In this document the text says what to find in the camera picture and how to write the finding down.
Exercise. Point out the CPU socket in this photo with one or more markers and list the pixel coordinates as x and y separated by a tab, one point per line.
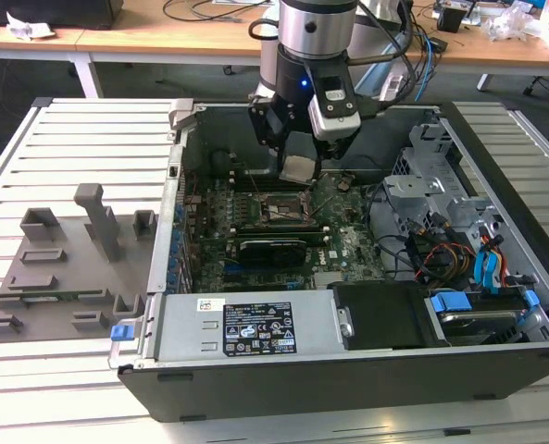
281	203

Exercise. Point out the black RAM slot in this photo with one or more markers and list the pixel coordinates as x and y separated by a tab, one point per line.
316	236
278	225
278	230
242	173
242	178
242	183
242	188

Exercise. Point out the coin cell battery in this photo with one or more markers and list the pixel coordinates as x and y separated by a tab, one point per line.
343	185

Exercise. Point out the long wooden desk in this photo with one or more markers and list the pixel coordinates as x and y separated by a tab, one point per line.
163	37

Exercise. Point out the grey metal drive cage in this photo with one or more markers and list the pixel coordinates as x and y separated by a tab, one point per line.
410	186

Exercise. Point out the crumpled white paper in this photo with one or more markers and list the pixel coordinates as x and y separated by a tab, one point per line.
28	28

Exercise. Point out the small black box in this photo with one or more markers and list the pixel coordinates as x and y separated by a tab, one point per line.
452	20

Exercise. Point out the black plastic shroud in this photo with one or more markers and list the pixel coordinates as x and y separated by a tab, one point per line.
385	314

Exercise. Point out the round black component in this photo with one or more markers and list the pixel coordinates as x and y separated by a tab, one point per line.
219	160

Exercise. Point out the clear plastic bag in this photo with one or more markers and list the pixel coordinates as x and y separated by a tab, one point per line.
510	23

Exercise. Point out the green motherboard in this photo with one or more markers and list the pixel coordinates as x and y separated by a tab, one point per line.
348	240

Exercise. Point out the black graphics card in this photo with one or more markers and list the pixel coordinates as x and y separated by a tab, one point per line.
269	252

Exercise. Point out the thin metal locking lever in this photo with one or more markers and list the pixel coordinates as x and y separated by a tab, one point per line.
325	205
254	183

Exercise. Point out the silver CPU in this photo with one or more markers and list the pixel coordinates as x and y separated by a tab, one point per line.
297	168

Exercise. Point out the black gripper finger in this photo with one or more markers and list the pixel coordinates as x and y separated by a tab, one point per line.
336	148
267	125

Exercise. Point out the grey plastic case latch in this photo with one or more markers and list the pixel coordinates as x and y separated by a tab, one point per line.
181	113

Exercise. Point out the grey power supply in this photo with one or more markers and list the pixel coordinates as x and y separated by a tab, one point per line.
181	324

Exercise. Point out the small silver heatsink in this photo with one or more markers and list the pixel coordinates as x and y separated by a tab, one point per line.
328	280

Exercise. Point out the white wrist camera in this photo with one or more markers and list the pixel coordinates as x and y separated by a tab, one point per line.
336	125

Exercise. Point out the black caster wheel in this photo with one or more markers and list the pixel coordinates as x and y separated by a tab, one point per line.
229	70

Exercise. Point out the hard disk in blue carrier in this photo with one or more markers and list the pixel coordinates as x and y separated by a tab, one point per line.
450	304

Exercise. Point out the small black adapter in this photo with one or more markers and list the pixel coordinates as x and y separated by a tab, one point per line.
439	44

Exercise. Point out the blue plastic latch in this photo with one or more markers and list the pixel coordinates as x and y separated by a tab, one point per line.
120	334

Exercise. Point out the grey parts rack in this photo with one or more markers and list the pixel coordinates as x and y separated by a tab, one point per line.
84	287

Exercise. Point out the green RAM stick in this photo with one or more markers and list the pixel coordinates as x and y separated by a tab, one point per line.
47	297

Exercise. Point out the large black box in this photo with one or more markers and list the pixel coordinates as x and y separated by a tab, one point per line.
47	11

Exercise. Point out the black PC case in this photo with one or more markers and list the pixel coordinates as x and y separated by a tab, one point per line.
302	384

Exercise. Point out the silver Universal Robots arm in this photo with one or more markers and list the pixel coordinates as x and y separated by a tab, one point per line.
315	28

